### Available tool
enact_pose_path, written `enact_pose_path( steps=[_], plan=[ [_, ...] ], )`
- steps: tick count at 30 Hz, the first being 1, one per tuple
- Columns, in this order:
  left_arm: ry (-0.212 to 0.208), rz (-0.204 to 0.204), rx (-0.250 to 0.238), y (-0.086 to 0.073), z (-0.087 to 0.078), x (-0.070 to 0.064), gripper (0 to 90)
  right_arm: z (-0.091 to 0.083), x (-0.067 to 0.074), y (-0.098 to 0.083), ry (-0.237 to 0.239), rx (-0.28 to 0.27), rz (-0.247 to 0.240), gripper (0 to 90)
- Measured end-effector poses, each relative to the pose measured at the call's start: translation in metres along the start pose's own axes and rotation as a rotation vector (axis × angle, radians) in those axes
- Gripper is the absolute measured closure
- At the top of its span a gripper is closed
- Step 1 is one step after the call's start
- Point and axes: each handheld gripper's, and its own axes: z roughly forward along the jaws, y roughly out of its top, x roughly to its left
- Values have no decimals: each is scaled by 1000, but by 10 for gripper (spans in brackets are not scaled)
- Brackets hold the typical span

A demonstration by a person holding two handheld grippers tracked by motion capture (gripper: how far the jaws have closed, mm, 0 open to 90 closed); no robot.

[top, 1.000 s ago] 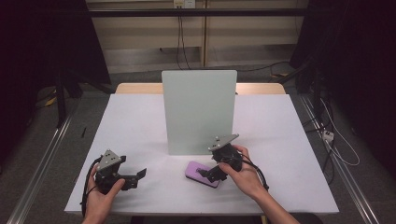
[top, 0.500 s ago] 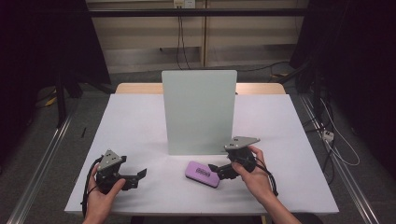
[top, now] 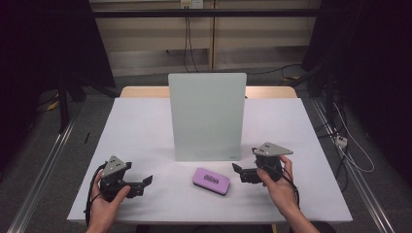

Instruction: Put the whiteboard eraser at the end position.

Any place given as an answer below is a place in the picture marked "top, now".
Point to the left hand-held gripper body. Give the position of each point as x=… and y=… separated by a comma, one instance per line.
x=112, y=168

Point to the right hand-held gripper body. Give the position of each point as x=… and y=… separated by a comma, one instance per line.
x=270, y=150

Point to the purple whiteboard eraser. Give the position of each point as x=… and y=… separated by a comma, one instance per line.
x=212, y=180

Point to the person's right hand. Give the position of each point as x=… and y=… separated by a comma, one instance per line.
x=281, y=194

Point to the person's left hand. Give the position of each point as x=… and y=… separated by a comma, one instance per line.
x=103, y=210

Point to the white table mat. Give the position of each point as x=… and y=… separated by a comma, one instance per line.
x=145, y=129

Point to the black pen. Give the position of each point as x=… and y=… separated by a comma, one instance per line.
x=86, y=137

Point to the white glass whiteboard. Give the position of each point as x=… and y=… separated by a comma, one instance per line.
x=207, y=113

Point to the wooden table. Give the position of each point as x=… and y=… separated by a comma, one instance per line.
x=142, y=92

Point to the black metal stand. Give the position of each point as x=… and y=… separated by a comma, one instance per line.
x=63, y=106

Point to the yellow floor tape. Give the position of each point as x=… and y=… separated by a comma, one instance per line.
x=52, y=106

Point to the black curtain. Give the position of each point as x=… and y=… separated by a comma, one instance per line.
x=372, y=64
x=39, y=48

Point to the black horizontal metal bar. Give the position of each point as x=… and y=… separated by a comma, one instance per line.
x=145, y=13

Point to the metal floor rail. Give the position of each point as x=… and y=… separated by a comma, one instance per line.
x=42, y=168
x=362, y=191

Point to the white wall outlet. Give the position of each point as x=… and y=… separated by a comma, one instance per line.
x=191, y=4

